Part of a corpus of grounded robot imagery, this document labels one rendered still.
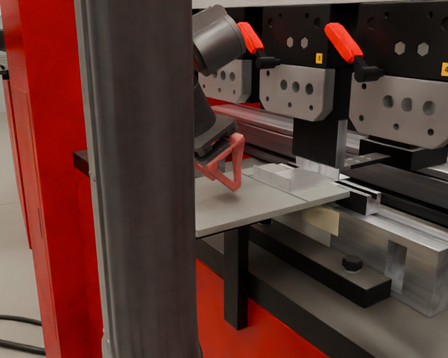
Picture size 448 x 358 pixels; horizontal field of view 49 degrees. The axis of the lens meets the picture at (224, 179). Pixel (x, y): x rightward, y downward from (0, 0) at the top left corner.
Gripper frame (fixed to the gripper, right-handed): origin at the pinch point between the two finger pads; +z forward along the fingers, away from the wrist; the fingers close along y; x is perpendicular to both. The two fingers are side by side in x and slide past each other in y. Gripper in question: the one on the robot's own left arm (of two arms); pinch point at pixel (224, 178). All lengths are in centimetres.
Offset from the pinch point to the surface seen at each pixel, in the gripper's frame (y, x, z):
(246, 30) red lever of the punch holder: 10.9, -19.2, -11.8
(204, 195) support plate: 2.2, 3.0, 1.6
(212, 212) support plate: -4.0, 5.2, 0.3
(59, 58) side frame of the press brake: 86, -7, -8
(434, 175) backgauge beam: -4.8, -34.6, 24.9
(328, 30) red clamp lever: -7.4, -19.2, -12.4
